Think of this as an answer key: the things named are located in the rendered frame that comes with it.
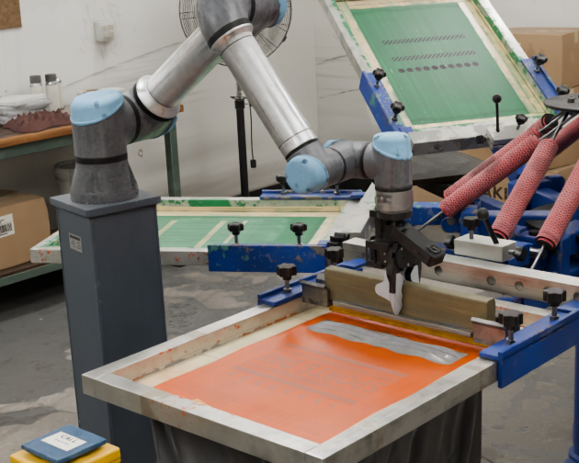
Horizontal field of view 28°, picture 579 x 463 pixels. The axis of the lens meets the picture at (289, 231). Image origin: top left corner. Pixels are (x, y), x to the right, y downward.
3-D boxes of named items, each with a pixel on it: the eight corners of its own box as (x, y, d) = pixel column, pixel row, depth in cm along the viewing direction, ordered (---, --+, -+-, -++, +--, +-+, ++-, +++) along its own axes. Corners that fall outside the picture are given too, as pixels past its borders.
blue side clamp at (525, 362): (502, 389, 208) (502, 353, 206) (478, 383, 211) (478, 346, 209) (583, 341, 229) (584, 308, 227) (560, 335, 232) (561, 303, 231)
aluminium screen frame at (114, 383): (323, 481, 174) (323, 458, 173) (83, 393, 212) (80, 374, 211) (579, 333, 230) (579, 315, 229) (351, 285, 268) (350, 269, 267)
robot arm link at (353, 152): (305, 144, 230) (352, 148, 224) (336, 135, 239) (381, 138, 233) (308, 183, 232) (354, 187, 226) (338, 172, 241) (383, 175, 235)
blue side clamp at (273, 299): (276, 330, 244) (274, 298, 243) (258, 325, 248) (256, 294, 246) (363, 293, 266) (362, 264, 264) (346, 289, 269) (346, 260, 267)
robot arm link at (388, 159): (381, 129, 232) (418, 131, 227) (383, 182, 235) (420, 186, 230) (361, 136, 226) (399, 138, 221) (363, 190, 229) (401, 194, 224)
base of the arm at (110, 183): (59, 197, 260) (54, 153, 257) (118, 186, 268) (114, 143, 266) (90, 208, 248) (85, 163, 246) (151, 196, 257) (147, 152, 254)
